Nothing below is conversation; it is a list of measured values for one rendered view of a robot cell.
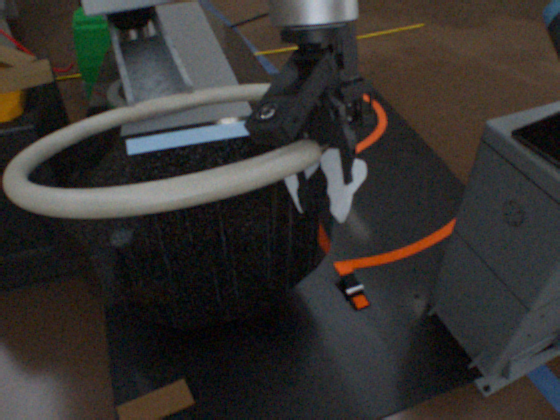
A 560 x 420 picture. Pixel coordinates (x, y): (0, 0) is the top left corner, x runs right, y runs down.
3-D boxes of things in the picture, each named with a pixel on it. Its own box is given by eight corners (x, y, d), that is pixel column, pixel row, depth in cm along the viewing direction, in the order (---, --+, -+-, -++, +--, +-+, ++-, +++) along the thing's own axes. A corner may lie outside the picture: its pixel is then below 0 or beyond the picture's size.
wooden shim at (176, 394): (125, 434, 144) (124, 432, 143) (117, 408, 150) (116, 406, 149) (195, 403, 153) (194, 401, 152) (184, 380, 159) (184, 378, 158)
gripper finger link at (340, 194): (383, 206, 55) (367, 129, 52) (356, 228, 51) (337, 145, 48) (361, 206, 57) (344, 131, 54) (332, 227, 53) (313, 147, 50)
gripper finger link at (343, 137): (365, 180, 50) (347, 98, 47) (357, 186, 49) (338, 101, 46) (329, 181, 53) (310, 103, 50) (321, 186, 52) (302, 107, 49)
